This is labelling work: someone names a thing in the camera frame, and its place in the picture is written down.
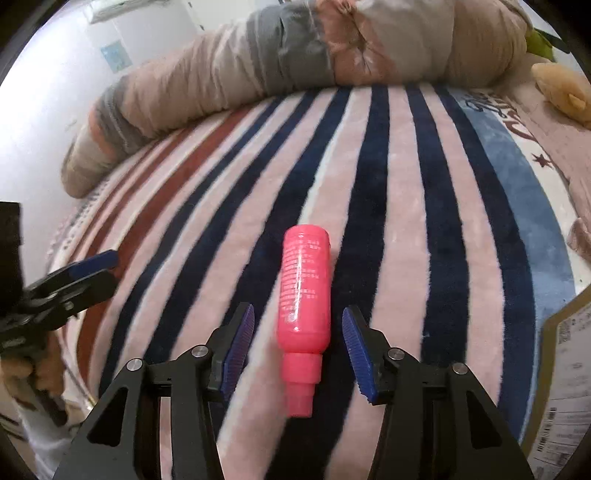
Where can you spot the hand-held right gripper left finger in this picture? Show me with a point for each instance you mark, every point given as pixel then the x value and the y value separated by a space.
pixel 238 344

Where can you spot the yellow plush toy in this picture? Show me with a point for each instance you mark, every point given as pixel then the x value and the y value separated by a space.
pixel 561 87

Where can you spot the green plush toy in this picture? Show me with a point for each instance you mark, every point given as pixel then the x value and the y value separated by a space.
pixel 538 41

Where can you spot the person's left forearm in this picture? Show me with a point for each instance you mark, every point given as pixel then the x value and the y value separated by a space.
pixel 44 443

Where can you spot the rolled beige grey duvet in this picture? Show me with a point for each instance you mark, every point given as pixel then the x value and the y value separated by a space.
pixel 277 60

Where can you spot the light blue wall poster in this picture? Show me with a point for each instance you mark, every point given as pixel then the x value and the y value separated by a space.
pixel 115 55

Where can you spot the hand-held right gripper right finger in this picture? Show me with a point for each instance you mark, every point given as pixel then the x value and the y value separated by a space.
pixel 358 350

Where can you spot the pink plastic bottle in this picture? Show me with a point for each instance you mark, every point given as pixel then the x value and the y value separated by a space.
pixel 304 295

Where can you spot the pink ribbed pillow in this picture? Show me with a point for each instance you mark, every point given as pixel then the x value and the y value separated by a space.
pixel 572 152

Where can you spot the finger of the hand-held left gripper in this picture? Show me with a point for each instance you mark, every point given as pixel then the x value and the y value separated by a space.
pixel 87 288
pixel 92 263

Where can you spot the person's left hand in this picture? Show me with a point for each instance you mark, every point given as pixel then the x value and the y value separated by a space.
pixel 46 369

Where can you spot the brown cardboard box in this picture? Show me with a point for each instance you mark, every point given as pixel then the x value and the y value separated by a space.
pixel 565 392

